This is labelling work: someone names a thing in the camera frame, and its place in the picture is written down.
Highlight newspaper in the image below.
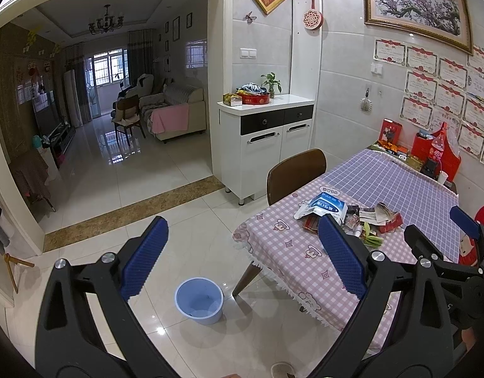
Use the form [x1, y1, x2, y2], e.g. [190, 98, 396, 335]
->
[359, 202, 397, 226]

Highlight green vegetable scraps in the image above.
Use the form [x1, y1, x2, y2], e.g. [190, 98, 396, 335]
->
[361, 222, 384, 248]

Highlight blue white tissue pack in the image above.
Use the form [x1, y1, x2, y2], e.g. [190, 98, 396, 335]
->
[293, 192, 348, 224]

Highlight red printed paper package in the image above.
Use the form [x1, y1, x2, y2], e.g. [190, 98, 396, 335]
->
[378, 213, 403, 234]

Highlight light blue plastic trash bucket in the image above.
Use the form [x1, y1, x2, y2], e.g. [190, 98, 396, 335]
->
[175, 277, 224, 325]

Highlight living room wooden chair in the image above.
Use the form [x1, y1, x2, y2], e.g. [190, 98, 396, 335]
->
[111, 95, 146, 144]

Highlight person's right hand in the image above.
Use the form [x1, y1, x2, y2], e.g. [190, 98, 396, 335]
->
[462, 328, 476, 352]

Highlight red gift bag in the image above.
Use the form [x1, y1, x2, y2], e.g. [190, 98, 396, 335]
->
[428, 122, 462, 182]

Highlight pink checkered tablecloth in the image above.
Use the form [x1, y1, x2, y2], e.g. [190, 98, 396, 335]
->
[232, 178, 462, 357]

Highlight brown wooden dining chair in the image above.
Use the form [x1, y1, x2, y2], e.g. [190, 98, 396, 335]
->
[266, 148, 327, 206]

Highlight wooden table leg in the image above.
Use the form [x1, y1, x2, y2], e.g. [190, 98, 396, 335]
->
[232, 262, 262, 298]

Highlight framed plum blossom painting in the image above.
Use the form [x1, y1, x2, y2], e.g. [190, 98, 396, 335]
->
[364, 0, 474, 55]

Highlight dark tv stand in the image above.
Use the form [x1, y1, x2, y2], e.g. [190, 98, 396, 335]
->
[33, 90, 75, 165]

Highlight white sideboard cabinet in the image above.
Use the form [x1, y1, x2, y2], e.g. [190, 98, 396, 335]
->
[210, 94, 315, 205]

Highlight red round tray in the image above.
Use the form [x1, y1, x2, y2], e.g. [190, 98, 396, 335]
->
[240, 94, 270, 105]

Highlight small green potted plant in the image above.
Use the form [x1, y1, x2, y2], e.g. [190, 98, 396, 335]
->
[261, 72, 282, 98]

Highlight pink blanket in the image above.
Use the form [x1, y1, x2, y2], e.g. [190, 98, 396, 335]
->
[150, 103, 189, 134]

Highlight beige sofa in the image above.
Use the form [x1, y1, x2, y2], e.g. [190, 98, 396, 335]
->
[140, 83, 207, 142]

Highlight black chandelier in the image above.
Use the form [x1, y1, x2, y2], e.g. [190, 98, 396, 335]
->
[88, 4, 124, 35]

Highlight red photo frame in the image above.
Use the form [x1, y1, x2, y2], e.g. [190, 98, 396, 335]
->
[378, 119, 403, 145]

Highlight red round wall ornament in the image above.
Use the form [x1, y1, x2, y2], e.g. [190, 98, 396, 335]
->
[303, 0, 323, 31]

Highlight white wall switch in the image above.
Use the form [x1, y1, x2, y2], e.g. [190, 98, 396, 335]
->
[239, 48, 257, 59]

